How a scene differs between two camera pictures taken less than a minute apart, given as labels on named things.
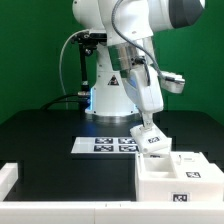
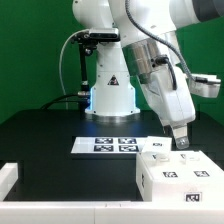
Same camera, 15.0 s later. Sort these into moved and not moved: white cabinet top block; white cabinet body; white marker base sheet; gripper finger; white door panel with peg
Moved: gripper finger; white door panel with peg
Not moved: white marker base sheet; white cabinet body; white cabinet top block
